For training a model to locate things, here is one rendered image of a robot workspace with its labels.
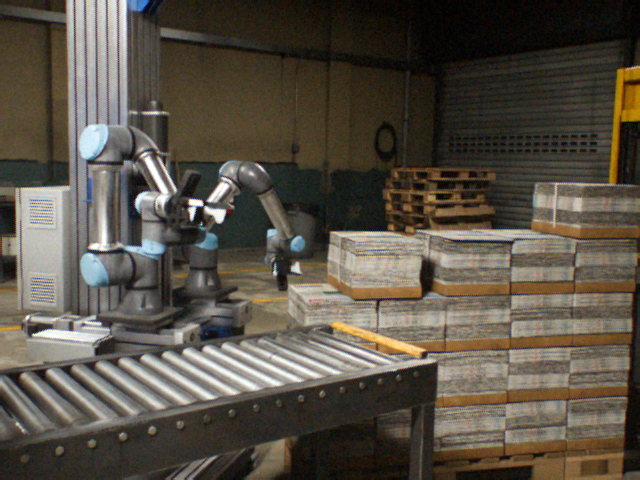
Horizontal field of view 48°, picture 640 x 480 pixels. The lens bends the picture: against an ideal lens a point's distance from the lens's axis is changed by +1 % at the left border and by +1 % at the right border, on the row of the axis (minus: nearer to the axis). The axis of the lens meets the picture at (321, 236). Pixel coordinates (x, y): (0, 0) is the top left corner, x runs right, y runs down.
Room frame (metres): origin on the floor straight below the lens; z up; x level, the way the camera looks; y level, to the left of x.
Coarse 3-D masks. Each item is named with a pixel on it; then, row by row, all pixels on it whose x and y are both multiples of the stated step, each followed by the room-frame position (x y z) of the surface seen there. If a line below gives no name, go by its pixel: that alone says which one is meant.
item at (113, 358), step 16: (240, 336) 2.24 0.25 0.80; (256, 336) 2.25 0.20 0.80; (272, 336) 2.27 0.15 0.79; (288, 336) 2.31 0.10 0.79; (128, 352) 2.02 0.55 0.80; (144, 352) 2.03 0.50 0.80; (160, 352) 2.04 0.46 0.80; (176, 352) 2.07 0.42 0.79; (16, 368) 1.85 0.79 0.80; (32, 368) 1.85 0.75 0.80; (48, 368) 1.86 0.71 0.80; (64, 368) 1.88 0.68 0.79; (16, 384) 1.81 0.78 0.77
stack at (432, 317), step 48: (288, 288) 3.05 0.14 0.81; (336, 336) 2.73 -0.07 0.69; (384, 336) 2.78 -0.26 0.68; (432, 336) 2.84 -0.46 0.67; (480, 336) 2.89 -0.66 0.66; (528, 336) 2.95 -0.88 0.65; (480, 384) 2.90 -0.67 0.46; (528, 384) 2.95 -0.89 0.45; (336, 432) 2.74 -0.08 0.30; (384, 432) 2.79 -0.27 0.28; (480, 432) 2.90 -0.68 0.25; (528, 432) 2.95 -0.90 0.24
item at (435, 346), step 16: (560, 336) 2.98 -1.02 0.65; (384, 352) 2.78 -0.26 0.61; (400, 352) 2.80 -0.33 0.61; (448, 400) 2.85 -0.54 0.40; (464, 400) 2.87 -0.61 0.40; (480, 400) 2.89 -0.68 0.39; (496, 400) 2.91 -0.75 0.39; (512, 400) 2.93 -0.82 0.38; (528, 400) 2.95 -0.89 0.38; (480, 448) 2.89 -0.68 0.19; (496, 448) 2.91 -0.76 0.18; (512, 448) 2.93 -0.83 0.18; (528, 448) 2.95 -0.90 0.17; (544, 448) 2.97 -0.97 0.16; (560, 448) 2.99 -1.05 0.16; (336, 464) 2.74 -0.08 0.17; (352, 464) 2.75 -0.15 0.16; (368, 464) 2.77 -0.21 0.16; (384, 464) 2.79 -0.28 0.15; (400, 464) 2.80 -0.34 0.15
